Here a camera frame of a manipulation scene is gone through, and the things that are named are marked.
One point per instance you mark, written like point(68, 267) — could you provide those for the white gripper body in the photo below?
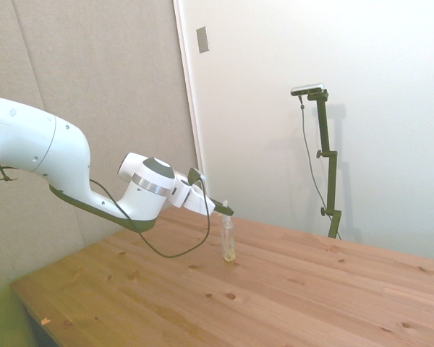
point(190, 197)

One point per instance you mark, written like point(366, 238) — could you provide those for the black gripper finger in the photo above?
point(220, 207)

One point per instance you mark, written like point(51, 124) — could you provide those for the clear sanitizer pump bottle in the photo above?
point(228, 235)

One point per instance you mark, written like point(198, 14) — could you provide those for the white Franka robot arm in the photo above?
point(40, 137)

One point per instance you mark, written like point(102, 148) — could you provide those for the white vertical trim strip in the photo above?
point(188, 90)

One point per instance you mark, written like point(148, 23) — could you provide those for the black jointed camera stand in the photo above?
point(327, 152)

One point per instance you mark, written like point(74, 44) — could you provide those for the grey stereo camera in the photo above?
point(307, 89)

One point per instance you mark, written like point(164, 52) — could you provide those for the grey wall plate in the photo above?
point(203, 39)

